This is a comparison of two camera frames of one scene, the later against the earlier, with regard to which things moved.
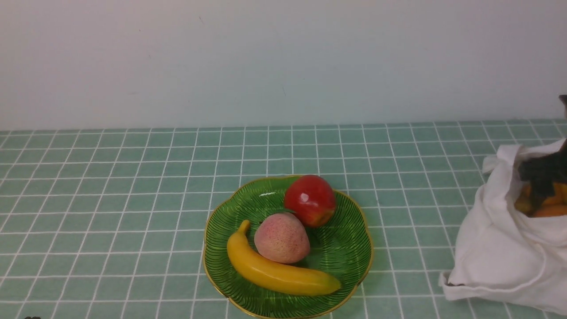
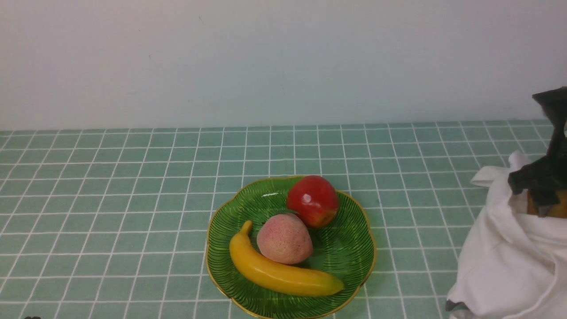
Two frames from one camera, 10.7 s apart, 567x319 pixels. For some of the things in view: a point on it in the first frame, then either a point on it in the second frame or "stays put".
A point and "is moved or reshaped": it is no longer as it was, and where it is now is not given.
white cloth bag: [498, 254] is moved or reshaped
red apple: [312, 198] stays put
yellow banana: [281, 279] stays put
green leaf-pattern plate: [342, 247] stays put
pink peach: [281, 238] stays put
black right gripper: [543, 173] -> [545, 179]
